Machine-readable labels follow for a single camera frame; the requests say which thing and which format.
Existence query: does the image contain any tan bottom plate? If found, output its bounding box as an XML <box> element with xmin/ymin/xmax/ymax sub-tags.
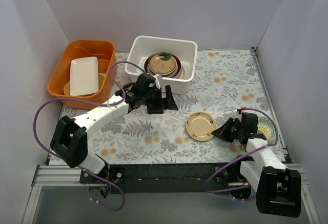
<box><xmin>186</xmin><ymin>112</ymin><xmax>217</xmax><ymax>141</ymax></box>

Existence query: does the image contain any red rimmed cream plate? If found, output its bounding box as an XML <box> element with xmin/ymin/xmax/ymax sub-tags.
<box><xmin>143</xmin><ymin>54</ymin><xmax>185</xmax><ymax>78</ymax></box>

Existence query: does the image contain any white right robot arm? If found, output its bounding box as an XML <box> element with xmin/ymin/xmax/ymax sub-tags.
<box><xmin>212</xmin><ymin>108</ymin><xmax>301</xmax><ymax>218</ymax></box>

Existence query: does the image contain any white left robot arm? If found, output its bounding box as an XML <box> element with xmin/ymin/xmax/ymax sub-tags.
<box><xmin>50</xmin><ymin>73</ymin><xmax>178</xmax><ymax>183</ymax></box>

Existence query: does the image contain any orange plastic bin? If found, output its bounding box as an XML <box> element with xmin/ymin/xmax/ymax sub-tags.
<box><xmin>48</xmin><ymin>39</ymin><xmax>116</xmax><ymax>110</ymax></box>

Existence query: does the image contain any yellow plate in orange bin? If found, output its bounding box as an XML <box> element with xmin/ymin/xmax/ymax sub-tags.
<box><xmin>63</xmin><ymin>74</ymin><xmax>105</xmax><ymax>96</ymax></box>

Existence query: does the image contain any teal patterned plate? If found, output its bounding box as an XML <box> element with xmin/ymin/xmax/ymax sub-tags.
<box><xmin>257</xmin><ymin>116</ymin><xmax>277</xmax><ymax>144</ymax></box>

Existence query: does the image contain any floral table mat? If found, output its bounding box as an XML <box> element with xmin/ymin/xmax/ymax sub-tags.
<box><xmin>88</xmin><ymin>50</ymin><xmax>271</xmax><ymax>165</ymax></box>

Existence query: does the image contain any white rectangular plate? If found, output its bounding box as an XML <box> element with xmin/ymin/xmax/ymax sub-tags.
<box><xmin>70</xmin><ymin>56</ymin><xmax>98</xmax><ymax>88</ymax></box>

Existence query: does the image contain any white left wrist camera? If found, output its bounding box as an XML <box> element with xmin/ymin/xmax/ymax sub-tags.
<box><xmin>153</xmin><ymin>74</ymin><xmax>162</xmax><ymax>89</ymax></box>

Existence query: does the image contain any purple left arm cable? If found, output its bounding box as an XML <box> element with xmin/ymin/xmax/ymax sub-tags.
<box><xmin>33</xmin><ymin>61</ymin><xmax>148</xmax><ymax>211</ymax></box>

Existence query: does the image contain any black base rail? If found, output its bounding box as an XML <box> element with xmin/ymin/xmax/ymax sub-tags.
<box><xmin>79</xmin><ymin>163</ymin><xmax>248</xmax><ymax>193</ymax></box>

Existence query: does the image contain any aluminium frame rail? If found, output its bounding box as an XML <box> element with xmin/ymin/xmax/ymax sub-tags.
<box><xmin>22</xmin><ymin>165</ymin><xmax>85</xmax><ymax>224</ymax></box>

